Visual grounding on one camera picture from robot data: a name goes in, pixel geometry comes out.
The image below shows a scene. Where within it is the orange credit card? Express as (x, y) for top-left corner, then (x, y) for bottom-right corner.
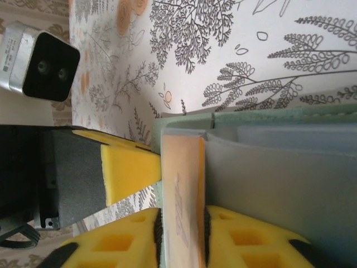
(161, 133), (208, 268)

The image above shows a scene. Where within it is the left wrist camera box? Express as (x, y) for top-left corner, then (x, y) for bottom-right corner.
(0, 21), (81, 103)

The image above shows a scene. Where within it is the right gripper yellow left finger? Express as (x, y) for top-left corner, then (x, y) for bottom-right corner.
(35, 207), (166, 268)

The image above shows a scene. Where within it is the floral table cover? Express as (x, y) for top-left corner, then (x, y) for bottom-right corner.
(68, 0), (357, 232)

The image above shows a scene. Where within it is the left gripper thin black cable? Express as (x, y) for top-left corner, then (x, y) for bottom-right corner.
(0, 222), (41, 250)

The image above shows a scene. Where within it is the mint green card holder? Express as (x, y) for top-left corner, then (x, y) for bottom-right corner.
(151, 103), (357, 268)

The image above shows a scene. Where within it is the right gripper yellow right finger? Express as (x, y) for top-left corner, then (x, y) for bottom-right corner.
(204, 205), (321, 268)

